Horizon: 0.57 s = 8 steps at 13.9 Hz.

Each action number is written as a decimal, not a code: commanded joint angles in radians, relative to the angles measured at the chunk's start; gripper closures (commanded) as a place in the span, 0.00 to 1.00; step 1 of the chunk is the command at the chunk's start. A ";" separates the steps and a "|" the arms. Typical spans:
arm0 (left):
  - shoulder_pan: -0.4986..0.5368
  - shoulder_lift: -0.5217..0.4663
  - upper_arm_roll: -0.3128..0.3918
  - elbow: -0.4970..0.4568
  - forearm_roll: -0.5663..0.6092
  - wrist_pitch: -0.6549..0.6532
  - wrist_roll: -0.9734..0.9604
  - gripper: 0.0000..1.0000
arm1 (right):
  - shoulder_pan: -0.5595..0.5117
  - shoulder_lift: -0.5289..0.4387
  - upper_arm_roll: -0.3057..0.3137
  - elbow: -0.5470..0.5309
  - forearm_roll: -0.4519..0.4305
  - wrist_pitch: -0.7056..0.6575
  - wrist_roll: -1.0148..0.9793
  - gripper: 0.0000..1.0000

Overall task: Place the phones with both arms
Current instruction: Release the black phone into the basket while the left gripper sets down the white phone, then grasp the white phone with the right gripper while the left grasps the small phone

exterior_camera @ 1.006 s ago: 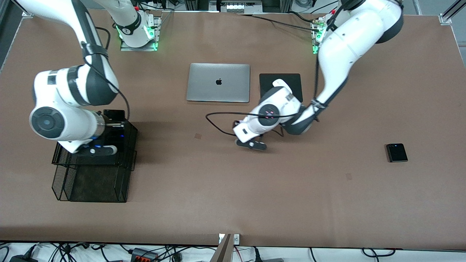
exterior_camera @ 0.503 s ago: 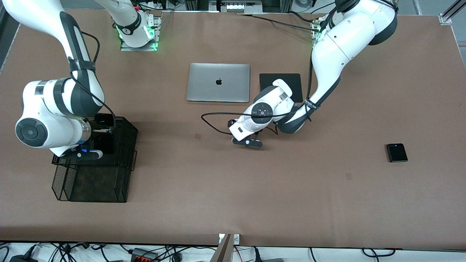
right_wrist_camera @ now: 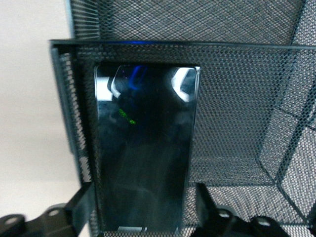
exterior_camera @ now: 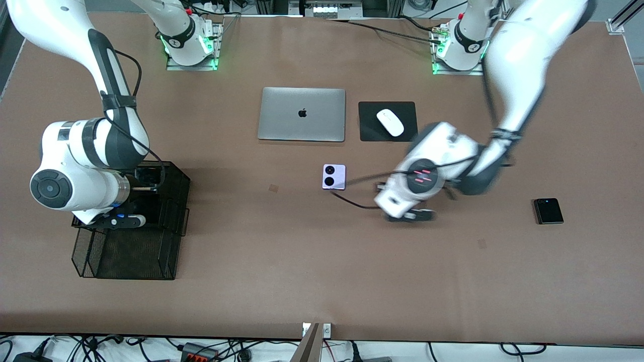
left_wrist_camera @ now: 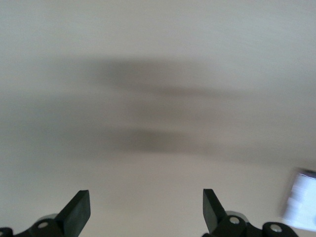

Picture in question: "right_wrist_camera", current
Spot black slab smartphone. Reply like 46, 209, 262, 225
93, 64, 202, 235

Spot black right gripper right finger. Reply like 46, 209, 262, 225
194, 183, 288, 237

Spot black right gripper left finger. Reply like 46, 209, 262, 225
0, 183, 96, 237

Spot black mesh two-tier tray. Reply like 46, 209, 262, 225
49, 0, 316, 237

